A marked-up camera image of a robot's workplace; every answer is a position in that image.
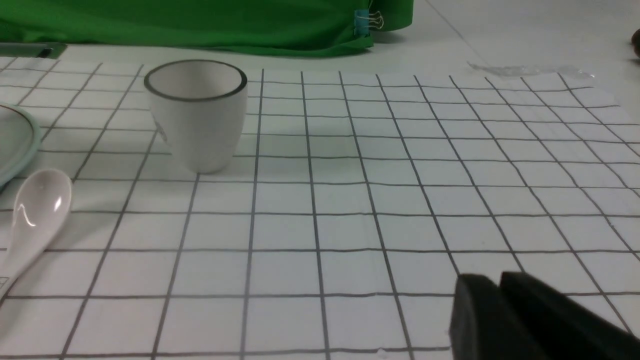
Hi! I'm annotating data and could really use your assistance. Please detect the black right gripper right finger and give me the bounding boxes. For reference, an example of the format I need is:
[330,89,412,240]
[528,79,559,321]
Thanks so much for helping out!
[500,272,640,360]

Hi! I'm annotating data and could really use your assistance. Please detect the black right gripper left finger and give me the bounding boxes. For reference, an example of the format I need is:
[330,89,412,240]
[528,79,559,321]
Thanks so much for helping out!
[449,273,548,360]

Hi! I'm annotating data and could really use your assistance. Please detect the white grid tablecloth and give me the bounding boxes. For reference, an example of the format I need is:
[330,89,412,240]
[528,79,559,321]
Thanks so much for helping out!
[1,57,639,360]

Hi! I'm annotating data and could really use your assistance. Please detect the blue binder clip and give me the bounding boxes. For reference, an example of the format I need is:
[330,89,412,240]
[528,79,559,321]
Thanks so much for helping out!
[353,9,385,37]

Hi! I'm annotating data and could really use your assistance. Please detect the green backdrop cloth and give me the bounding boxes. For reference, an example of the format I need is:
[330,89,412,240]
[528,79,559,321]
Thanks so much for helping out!
[0,0,414,59]

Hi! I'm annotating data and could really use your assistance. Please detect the white cup with black rim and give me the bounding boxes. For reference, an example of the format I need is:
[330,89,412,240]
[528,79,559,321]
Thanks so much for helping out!
[143,59,249,174]

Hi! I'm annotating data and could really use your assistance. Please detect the white spoon with characters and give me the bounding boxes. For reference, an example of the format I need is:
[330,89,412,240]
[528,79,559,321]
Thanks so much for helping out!
[0,168,73,297]

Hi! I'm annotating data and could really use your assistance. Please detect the pale blue plate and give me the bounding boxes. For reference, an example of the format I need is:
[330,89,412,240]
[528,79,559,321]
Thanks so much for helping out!
[0,102,42,187]

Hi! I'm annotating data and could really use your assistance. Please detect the green metal bar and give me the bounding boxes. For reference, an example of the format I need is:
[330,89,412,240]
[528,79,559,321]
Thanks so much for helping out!
[0,42,67,59]

